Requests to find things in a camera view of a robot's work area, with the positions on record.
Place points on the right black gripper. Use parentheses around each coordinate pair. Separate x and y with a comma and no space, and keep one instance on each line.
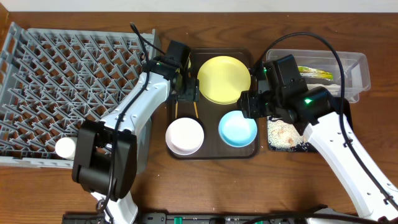
(250,109)

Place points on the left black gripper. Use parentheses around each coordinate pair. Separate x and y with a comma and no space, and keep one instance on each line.
(189,90)

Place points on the wooden chopstick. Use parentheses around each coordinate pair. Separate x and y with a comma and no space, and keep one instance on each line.
(176,109)
(189,75)

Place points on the light blue bowl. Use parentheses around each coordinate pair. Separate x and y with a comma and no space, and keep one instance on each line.
(236,130)

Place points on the green snack wrapper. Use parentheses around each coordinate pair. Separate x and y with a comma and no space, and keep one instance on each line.
(314,73)

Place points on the white paper napkin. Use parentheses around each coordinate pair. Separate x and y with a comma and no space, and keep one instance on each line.
(334,89)

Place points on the white cup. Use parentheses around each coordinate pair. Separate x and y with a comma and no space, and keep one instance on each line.
(66,147)

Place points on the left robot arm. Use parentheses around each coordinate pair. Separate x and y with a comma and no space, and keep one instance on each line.
(105,162)

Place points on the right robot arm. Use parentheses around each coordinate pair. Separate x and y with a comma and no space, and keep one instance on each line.
(283,93)

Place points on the spilled rice food waste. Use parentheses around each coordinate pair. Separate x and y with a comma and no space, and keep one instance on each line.
(283,135)

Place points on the black rectangular waste tray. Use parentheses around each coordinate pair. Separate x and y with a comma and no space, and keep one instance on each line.
(311,146)

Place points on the clear plastic waste bin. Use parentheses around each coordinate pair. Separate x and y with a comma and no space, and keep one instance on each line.
(355,66)

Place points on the grey plastic dishwasher rack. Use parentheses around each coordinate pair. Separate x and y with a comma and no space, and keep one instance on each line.
(52,80)

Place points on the dark brown serving tray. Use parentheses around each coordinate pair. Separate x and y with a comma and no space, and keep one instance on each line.
(209,114)

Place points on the yellow round plate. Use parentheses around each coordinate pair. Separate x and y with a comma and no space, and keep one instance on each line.
(222,79)

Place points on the white pink round bowl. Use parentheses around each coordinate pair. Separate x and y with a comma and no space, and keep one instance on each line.
(184,136)

